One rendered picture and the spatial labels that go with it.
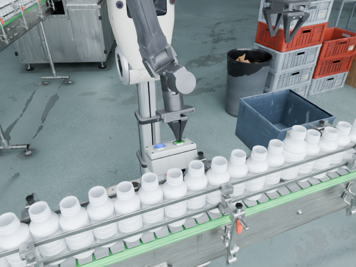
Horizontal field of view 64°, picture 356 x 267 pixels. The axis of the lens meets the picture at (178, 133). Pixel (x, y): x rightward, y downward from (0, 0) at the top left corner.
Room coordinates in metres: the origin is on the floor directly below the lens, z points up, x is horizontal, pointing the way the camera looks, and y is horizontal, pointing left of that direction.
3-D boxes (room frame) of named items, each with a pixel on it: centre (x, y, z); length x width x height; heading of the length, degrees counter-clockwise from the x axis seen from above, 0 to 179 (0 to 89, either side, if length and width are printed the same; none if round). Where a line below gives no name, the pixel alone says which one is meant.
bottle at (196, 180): (0.52, -0.04, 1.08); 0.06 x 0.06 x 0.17
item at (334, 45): (3.43, -1.80, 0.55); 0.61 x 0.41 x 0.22; 115
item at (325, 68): (3.43, -1.80, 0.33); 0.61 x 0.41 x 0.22; 115
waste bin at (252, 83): (2.77, -0.71, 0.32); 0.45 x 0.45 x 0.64
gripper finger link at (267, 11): (0.79, -0.27, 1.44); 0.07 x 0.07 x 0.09; 21
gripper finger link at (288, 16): (0.75, -0.28, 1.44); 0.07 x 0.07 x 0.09; 21
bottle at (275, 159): (0.61, -0.26, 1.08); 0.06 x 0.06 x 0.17
